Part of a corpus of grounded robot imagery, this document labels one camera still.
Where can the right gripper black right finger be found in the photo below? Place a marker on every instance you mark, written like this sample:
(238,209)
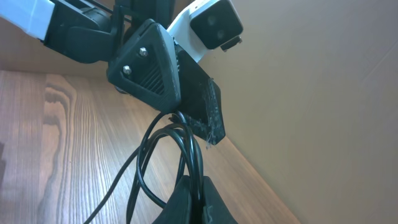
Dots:
(214,209)

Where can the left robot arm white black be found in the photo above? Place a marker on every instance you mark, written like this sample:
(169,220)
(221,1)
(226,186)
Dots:
(79,30)

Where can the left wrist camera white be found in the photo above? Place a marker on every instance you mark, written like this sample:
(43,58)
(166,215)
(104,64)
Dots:
(205,25)

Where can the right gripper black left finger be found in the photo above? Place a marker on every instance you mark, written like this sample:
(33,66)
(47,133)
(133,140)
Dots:
(178,209)

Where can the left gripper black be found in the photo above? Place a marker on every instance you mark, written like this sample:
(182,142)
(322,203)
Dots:
(145,66)

